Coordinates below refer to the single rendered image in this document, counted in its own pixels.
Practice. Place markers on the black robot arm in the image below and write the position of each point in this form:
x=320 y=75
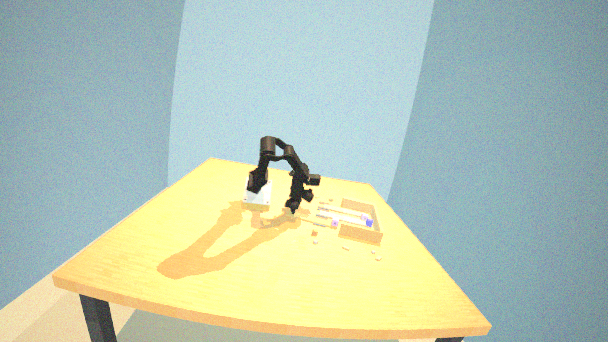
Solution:
x=258 y=178

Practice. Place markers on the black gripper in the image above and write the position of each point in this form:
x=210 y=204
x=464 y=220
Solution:
x=294 y=202

